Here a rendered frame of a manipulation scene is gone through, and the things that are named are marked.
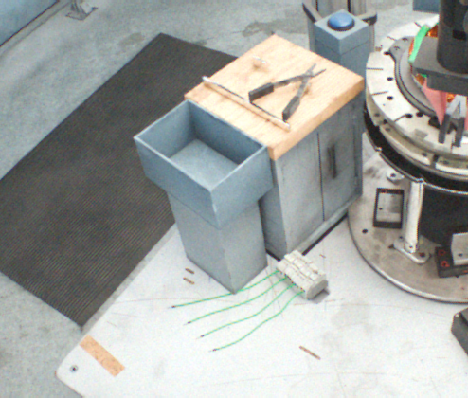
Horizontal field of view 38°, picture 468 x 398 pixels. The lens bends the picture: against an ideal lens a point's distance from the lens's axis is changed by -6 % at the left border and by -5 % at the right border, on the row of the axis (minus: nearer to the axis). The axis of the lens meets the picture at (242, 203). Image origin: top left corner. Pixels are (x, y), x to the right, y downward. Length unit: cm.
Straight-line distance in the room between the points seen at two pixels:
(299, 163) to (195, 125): 17
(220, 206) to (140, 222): 140
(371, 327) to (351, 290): 8
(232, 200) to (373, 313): 31
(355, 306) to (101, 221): 140
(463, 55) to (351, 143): 43
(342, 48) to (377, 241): 33
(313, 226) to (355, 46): 32
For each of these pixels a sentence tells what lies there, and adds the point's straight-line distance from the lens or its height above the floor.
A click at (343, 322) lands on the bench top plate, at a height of 78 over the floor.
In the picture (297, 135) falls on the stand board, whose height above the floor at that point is 106.
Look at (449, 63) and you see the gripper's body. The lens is 78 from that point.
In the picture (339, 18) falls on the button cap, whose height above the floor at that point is 104.
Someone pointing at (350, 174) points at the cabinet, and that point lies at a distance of 121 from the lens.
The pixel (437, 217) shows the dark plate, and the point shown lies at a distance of 126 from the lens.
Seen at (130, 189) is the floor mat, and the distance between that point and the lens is 247.
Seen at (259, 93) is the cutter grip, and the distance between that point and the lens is 103.
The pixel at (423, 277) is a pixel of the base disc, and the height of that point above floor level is 80.
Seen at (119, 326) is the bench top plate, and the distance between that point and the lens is 119.
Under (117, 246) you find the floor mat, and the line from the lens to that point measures 231.
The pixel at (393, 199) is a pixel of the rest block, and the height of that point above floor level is 84.
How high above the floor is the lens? 174
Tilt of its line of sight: 48 degrees down
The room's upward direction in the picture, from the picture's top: 11 degrees counter-clockwise
